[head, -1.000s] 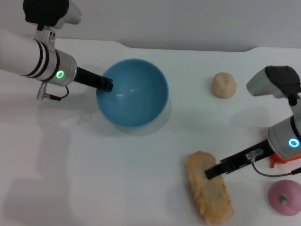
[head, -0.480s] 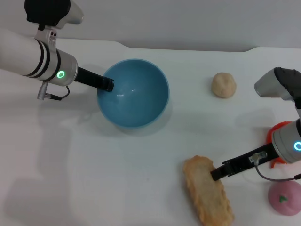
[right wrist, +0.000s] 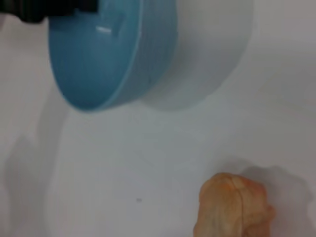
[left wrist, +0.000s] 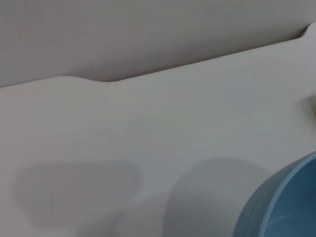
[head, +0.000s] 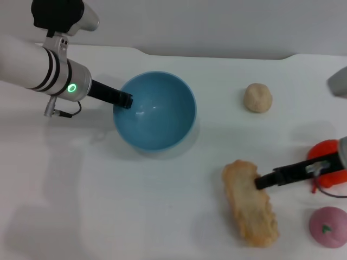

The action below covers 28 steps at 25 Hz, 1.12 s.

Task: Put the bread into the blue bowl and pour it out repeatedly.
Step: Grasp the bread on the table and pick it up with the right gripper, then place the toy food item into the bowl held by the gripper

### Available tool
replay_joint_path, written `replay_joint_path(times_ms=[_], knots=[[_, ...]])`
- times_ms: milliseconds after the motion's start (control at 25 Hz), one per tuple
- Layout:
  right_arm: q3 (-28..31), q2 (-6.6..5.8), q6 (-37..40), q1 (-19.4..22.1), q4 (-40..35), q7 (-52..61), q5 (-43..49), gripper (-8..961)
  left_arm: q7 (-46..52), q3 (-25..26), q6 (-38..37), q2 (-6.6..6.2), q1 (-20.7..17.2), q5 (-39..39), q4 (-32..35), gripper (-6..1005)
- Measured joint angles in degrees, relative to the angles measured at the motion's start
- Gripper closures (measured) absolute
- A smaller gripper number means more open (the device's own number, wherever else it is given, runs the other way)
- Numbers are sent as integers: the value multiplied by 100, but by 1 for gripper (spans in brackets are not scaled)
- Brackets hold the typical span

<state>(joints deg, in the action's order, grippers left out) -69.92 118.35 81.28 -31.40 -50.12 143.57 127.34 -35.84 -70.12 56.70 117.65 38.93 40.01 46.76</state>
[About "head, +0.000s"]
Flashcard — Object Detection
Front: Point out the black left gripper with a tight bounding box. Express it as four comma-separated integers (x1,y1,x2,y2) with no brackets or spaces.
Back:
88,80,133,109

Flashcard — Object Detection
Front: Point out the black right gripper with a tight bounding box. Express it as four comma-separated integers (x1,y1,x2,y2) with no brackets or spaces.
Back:
255,154,344,190

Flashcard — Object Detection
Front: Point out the long ridged orange bread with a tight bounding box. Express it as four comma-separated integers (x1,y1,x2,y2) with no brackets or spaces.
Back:
222,159,279,248

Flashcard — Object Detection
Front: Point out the blue bowl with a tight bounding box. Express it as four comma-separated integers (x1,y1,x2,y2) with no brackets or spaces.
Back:
112,70,197,152

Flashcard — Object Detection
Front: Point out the red pepper toy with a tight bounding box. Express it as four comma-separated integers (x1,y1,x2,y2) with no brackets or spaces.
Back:
306,139,347,193

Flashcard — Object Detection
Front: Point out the round beige bun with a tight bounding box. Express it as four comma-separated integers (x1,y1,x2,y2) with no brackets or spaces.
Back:
243,83,273,114

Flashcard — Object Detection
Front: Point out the pink bun with green leaf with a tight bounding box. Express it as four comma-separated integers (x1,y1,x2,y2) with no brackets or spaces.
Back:
309,206,347,249

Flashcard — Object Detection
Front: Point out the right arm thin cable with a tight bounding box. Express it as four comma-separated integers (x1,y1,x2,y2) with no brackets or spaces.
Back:
314,174,347,198

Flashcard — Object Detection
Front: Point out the left arm connector cable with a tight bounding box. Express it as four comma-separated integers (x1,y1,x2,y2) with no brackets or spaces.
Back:
43,96,82,119

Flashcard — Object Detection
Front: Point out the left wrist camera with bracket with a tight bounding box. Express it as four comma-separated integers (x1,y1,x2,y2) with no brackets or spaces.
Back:
30,0,100,55

